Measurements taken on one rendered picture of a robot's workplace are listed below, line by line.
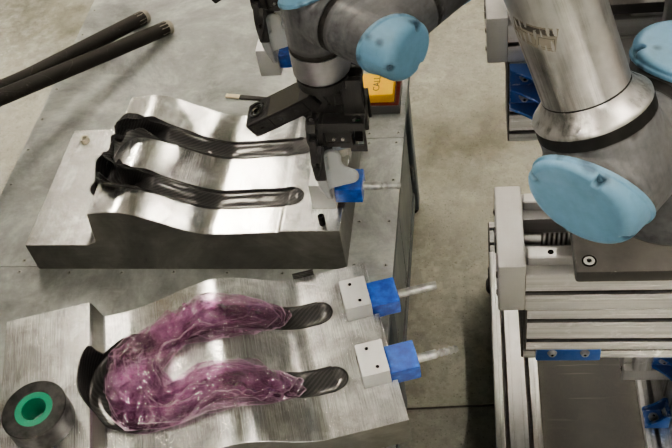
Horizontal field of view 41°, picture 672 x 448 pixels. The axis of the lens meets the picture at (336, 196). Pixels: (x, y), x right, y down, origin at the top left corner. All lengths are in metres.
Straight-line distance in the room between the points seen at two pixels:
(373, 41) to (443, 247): 1.45
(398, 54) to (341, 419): 0.46
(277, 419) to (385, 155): 0.55
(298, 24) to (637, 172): 0.44
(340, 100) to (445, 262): 1.24
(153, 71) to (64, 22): 1.78
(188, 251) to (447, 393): 0.95
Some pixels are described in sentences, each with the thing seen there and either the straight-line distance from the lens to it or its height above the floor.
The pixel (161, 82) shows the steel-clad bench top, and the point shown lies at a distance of 1.78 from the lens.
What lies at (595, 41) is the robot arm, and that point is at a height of 1.36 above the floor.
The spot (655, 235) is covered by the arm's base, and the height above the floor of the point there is 1.05.
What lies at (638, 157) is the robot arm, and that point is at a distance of 0.87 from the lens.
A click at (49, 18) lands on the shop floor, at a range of 3.63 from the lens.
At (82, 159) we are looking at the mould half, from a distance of 1.59.
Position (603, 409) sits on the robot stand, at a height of 0.21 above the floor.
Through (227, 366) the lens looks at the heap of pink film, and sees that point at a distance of 1.16.
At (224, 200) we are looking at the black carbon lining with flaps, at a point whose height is 0.88.
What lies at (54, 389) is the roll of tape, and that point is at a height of 0.95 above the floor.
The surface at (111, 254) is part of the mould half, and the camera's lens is 1.45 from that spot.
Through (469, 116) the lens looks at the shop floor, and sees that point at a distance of 2.77.
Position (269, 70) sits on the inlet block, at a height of 0.92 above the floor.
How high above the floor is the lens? 1.87
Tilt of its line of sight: 46 degrees down
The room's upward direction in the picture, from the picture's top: 11 degrees counter-clockwise
